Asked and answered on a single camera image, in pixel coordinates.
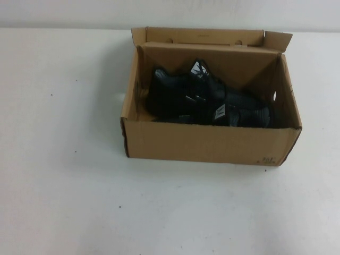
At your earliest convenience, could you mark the black knit sneaker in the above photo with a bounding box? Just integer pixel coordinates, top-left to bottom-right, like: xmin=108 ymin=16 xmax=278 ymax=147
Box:
xmin=147 ymin=57 xmax=240 ymax=122
xmin=152 ymin=102 xmax=276 ymax=129

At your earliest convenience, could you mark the brown cardboard shoe box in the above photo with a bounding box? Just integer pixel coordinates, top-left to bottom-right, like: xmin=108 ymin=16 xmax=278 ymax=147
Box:
xmin=120 ymin=25 xmax=303 ymax=166

